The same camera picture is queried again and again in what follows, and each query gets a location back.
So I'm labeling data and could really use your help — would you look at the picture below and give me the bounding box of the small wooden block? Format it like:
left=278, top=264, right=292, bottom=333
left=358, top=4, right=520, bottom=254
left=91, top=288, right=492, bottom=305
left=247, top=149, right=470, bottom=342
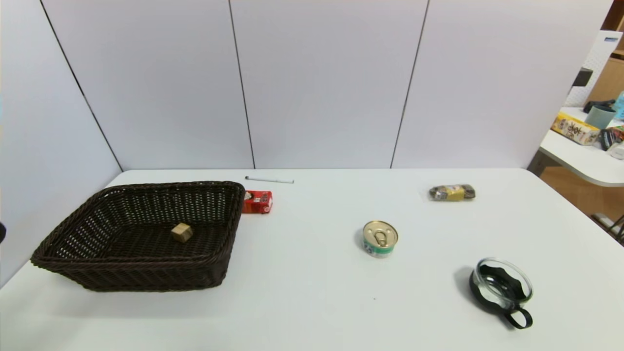
left=170, top=222, right=195, bottom=244

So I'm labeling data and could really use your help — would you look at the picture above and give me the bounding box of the brown wicker basket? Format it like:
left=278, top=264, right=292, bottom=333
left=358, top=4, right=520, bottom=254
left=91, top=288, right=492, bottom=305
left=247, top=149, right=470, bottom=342
left=29, top=180, right=246, bottom=293

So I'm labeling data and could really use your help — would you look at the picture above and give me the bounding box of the white pen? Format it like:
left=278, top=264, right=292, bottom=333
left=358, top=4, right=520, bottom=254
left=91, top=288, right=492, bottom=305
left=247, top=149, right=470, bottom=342
left=244, top=175, right=295, bottom=185

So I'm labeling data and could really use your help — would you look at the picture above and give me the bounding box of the red drink carton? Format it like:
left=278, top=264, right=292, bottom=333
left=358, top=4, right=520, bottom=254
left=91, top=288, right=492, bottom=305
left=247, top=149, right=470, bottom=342
left=242, top=190, right=273, bottom=215

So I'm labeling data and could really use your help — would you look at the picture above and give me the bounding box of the gold-lidded tin can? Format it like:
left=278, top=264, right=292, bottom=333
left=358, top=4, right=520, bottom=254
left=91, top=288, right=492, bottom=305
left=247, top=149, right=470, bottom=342
left=362, top=220, right=399, bottom=258

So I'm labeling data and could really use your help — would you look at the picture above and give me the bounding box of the yellow and brown snack packet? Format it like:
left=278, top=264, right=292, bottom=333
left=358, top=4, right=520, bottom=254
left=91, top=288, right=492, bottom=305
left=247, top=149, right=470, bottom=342
left=429, top=183, right=477, bottom=202

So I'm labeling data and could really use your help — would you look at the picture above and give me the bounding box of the glass cup with black holder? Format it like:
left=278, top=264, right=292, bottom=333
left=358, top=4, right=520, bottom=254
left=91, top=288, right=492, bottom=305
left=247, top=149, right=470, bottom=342
left=469, top=257, right=535, bottom=331

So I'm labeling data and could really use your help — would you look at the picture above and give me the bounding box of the yellow printed box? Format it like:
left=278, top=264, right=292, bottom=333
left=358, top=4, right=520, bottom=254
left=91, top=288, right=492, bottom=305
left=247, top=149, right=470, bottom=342
left=551, top=112, right=602, bottom=146

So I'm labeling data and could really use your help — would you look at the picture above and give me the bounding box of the white side table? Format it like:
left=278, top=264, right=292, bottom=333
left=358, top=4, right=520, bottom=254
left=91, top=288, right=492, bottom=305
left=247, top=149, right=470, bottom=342
left=528, top=106, right=624, bottom=187

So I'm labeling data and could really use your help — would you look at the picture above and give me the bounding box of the grey-green cup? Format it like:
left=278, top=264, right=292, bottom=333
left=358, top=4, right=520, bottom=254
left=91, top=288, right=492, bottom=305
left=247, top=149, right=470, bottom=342
left=585, top=104, right=618, bottom=130

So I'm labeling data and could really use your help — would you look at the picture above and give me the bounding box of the black striped packet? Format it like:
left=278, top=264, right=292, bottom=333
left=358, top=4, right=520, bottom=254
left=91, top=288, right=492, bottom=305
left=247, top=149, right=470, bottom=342
left=599, top=127, right=624, bottom=151

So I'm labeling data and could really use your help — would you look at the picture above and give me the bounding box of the white perforated board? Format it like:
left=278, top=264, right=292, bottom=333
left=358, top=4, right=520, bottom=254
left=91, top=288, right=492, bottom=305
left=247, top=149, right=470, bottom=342
left=565, top=29, right=624, bottom=108

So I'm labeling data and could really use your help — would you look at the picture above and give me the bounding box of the wooden cabinet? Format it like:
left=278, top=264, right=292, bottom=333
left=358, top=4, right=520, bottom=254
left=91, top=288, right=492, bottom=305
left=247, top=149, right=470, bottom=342
left=587, top=0, right=624, bottom=103

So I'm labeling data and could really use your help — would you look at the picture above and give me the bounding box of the small black wall box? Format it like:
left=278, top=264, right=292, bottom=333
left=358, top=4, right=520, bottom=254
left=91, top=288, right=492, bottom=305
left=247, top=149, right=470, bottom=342
left=573, top=67, right=595, bottom=87

